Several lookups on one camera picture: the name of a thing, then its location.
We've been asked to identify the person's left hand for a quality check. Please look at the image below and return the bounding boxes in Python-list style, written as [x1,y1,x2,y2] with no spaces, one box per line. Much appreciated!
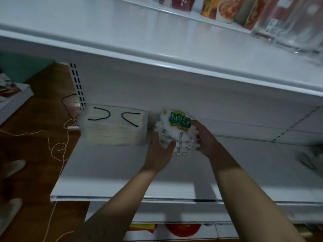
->
[142,131,176,173]

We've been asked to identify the person's right hand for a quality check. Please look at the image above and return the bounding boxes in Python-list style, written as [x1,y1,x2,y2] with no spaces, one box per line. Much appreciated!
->
[189,120,220,159]

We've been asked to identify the bundle of green label mask packets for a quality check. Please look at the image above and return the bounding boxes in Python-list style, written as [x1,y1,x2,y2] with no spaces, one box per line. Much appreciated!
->
[154,109,200,157]

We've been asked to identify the person's left forearm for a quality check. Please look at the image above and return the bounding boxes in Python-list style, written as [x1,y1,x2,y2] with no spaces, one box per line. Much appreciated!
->
[72,166,163,242]

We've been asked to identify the person's right forearm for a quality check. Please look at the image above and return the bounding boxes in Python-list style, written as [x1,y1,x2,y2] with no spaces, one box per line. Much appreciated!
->
[209,146,308,242]

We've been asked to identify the white shelf back panel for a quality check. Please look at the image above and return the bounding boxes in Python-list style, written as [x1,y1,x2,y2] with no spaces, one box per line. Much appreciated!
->
[76,64,323,146]

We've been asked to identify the white metal shelf board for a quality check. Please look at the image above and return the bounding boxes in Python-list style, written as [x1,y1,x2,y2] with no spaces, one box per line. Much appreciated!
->
[0,0,323,99]
[50,118,323,204]

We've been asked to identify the stack of white face masks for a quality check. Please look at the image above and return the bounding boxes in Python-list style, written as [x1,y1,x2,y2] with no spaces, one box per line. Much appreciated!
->
[78,105,148,146]

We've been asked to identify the round red item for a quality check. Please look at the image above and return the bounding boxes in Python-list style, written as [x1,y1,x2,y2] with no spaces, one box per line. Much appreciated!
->
[165,223,202,238]

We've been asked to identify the yellow and red packet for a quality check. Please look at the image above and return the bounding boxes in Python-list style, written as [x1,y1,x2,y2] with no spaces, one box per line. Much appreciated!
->
[128,223,157,234]

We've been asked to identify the white slotted shelf upright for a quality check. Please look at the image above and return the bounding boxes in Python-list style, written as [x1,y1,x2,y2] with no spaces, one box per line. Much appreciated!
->
[69,62,87,111]

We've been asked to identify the orange food packet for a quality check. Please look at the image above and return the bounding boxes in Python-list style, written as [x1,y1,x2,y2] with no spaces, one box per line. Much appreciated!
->
[201,0,224,20]

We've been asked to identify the white food packet with picture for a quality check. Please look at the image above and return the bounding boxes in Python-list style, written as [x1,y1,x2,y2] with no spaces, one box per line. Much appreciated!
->
[216,0,247,24]

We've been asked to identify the dark red box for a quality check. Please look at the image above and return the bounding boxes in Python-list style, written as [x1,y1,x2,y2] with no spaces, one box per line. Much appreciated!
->
[171,0,197,12]

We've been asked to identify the red food packet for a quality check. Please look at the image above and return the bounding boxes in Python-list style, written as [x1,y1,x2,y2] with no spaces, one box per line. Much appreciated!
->
[243,0,270,31]

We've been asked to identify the clear glass jar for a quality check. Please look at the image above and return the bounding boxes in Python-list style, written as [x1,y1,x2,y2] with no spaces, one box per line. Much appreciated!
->
[274,0,323,64]
[252,0,301,44]

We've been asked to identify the white slipper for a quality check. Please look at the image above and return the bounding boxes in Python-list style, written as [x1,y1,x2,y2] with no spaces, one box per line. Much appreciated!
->
[0,198,23,236]
[0,159,27,180]

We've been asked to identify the white side shelf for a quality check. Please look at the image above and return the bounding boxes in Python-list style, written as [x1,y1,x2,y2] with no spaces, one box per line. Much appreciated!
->
[0,83,34,125]

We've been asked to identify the colourful packets on side shelf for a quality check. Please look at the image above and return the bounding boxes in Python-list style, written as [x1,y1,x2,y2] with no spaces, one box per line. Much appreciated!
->
[0,72,22,98]

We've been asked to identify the cream cord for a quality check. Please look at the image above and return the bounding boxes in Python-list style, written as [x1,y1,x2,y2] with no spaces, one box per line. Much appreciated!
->
[0,118,77,242]

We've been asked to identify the black cable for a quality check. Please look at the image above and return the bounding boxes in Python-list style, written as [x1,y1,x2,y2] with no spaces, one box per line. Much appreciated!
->
[61,94,82,119]

